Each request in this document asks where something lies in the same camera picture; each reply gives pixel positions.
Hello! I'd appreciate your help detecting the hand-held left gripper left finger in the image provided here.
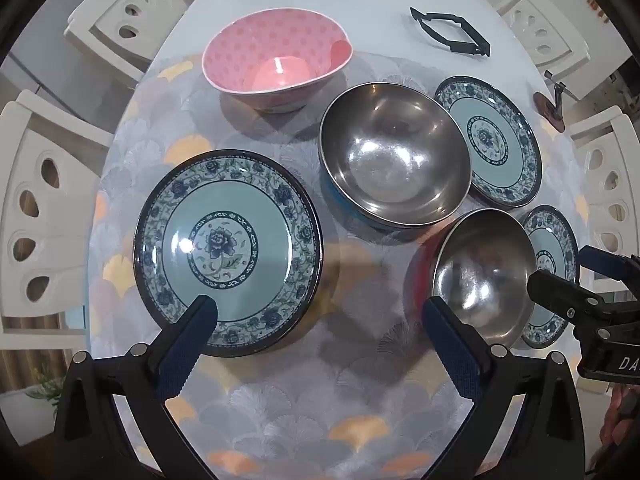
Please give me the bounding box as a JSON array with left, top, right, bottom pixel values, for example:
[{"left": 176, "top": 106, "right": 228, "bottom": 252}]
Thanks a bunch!
[{"left": 52, "top": 294, "right": 220, "bottom": 480}]

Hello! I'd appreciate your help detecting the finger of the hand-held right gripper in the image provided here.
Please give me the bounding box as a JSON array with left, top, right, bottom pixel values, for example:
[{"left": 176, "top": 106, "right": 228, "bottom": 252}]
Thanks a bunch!
[
  {"left": 526, "top": 270, "right": 608, "bottom": 331},
  {"left": 579, "top": 246, "right": 640, "bottom": 281}
]

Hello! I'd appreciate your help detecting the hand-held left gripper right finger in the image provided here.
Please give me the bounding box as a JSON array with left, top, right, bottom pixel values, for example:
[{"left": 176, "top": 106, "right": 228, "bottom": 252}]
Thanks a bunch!
[{"left": 421, "top": 296, "right": 586, "bottom": 480}]

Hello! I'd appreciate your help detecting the teal floral plate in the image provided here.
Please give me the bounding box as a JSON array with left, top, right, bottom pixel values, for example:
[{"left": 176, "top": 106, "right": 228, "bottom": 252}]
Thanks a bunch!
[
  {"left": 132, "top": 149, "right": 325, "bottom": 359},
  {"left": 434, "top": 76, "right": 543, "bottom": 209},
  {"left": 520, "top": 205, "right": 582, "bottom": 350}
]

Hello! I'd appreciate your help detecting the steel bowl with red outside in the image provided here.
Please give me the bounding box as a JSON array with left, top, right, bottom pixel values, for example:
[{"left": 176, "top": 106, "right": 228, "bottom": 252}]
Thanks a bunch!
[{"left": 409, "top": 208, "right": 538, "bottom": 351}]

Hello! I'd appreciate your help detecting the steel bowl with blue outside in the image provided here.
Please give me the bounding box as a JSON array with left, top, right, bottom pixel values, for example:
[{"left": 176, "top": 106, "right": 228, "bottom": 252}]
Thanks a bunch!
[{"left": 318, "top": 81, "right": 473, "bottom": 233}]

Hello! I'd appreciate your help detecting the pink polka-dot bowl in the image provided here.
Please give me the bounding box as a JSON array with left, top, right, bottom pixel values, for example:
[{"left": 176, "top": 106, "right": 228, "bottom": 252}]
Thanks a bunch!
[{"left": 201, "top": 7, "right": 354, "bottom": 114}]

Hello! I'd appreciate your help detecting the person's right hand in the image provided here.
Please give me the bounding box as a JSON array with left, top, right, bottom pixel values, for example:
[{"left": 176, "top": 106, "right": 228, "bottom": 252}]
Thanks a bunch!
[{"left": 600, "top": 387, "right": 640, "bottom": 461}]

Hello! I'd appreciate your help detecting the fan-patterned table mat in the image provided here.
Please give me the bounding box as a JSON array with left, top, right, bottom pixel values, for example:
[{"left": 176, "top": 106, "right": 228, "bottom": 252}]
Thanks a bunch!
[{"left": 87, "top": 52, "right": 593, "bottom": 480}]

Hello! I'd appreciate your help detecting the white dining chair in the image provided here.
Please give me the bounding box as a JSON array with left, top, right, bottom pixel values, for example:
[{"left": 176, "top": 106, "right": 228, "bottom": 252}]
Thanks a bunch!
[
  {"left": 64, "top": 0, "right": 198, "bottom": 83},
  {"left": 567, "top": 105, "right": 640, "bottom": 306},
  {"left": 492, "top": 0, "right": 591, "bottom": 81},
  {"left": 0, "top": 89, "right": 116, "bottom": 336}
]

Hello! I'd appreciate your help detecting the green potted plant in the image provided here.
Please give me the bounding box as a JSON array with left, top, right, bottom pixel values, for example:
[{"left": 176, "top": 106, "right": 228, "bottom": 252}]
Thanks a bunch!
[{"left": 25, "top": 365, "right": 68, "bottom": 411}]

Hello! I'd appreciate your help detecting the black plastic frame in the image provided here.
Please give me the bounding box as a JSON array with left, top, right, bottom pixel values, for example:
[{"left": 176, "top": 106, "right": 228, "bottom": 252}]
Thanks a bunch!
[{"left": 410, "top": 6, "right": 492, "bottom": 57}]

